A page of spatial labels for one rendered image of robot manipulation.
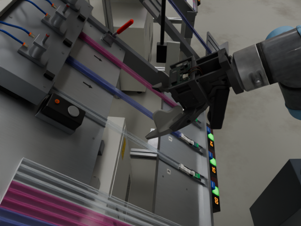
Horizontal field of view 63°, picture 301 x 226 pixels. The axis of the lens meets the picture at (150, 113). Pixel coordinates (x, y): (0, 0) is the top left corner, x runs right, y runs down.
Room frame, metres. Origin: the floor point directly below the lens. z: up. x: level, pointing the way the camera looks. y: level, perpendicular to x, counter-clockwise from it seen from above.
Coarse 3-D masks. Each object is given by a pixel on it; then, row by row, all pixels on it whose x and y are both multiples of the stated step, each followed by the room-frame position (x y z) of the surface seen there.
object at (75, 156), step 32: (96, 32) 0.66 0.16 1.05; (64, 64) 0.48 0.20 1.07; (96, 64) 0.54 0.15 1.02; (0, 96) 0.32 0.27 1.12; (96, 96) 0.44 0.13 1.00; (0, 128) 0.26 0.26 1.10; (32, 128) 0.28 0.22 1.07; (96, 128) 0.35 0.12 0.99; (0, 160) 0.21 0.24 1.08; (32, 160) 0.23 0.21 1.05; (64, 160) 0.25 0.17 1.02; (0, 192) 0.16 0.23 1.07
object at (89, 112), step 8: (56, 88) 0.39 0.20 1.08; (64, 96) 0.38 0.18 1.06; (80, 104) 0.38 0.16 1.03; (88, 112) 0.37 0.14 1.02; (96, 112) 0.38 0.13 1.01; (96, 120) 0.37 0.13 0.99; (104, 120) 0.37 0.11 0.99; (112, 128) 0.36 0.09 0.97; (120, 128) 0.37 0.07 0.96; (128, 136) 0.36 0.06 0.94; (136, 136) 0.37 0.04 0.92; (144, 144) 0.36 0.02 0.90; (152, 152) 0.36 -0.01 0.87; (160, 152) 0.36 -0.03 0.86; (168, 160) 0.35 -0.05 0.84
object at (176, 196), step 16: (192, 128) 0.53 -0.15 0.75; (160, 144) 0.40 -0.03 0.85; (176, 144) 0.43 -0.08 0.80; (160, 160) 0.35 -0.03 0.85; (176, 160) 0.37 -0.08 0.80; (192, 160) 0.40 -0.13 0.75; (160, 176) 0.30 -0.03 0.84; (176, 176) 0.32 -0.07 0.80; (192, 176) 0.34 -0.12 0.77; (160, 192) 0.26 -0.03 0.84; (176, 192) 0.28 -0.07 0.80; (192, 192) 0.30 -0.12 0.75; (160, 208) 0.22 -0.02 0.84; (176, 208) 0.24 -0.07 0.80; (192, 208) 0.25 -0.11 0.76; (192, 224) 0.21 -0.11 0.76
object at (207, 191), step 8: (200, 120) 0.59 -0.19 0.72; (200, 128) 0.55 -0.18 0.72; (200, 136) 0.52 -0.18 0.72; (208, 152) 0.45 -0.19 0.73; (208, 160) 0.42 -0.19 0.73; (208, 168) 0.39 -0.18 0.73; (208, 176) 0.36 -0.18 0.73; (208, 184) 0.33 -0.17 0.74; (208, 192) 0.31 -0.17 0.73; (208, 200) 0.28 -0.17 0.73; (208, 208) 0.26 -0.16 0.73; (208, 216) 0.24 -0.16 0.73; (208, 224) 0.22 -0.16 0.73
